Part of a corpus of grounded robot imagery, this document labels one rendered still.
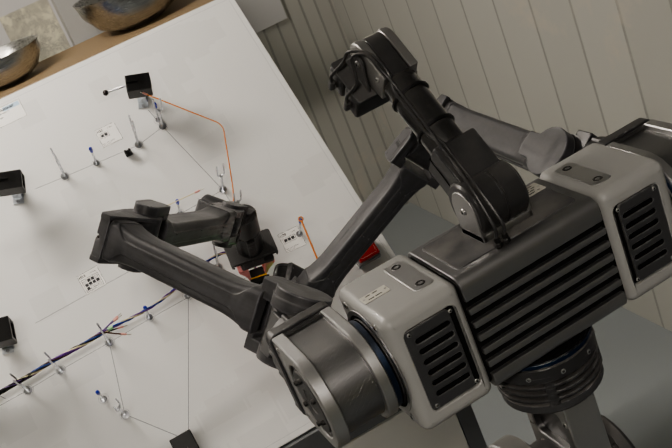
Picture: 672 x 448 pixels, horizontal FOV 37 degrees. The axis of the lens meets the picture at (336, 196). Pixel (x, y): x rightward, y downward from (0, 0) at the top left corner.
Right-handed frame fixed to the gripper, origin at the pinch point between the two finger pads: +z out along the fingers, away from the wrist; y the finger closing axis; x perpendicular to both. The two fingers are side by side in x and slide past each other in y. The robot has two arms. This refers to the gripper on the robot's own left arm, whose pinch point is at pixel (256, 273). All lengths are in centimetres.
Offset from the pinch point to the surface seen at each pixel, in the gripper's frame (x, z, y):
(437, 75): -146, 106, -109
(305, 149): -27.2, -2.9, -21.4
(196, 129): -39.7, -8.1, 0.6
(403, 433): 30.8, 33.1, -19.4
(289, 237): -9.5, 3.9, -10.3
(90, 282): -14.4, 1.5, 34.1
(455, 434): 33, 39, -31
